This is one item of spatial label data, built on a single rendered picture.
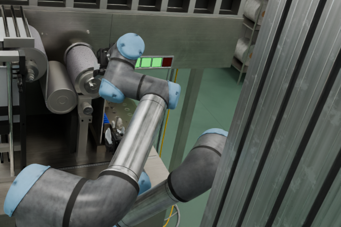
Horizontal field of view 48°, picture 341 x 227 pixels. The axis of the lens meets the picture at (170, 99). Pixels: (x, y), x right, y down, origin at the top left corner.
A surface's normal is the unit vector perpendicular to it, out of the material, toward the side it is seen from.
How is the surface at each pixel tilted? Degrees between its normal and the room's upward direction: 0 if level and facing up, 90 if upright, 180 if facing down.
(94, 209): 50
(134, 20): 90
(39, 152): 0
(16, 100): 90
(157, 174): 0
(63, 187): 18
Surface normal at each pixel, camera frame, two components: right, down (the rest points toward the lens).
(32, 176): 0.06, -0.73
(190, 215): 0.18, -0.86
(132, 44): 0.41, -0.16
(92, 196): 0.25, -0.60
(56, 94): 0.39, 0.51
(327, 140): -0.90, 0.06
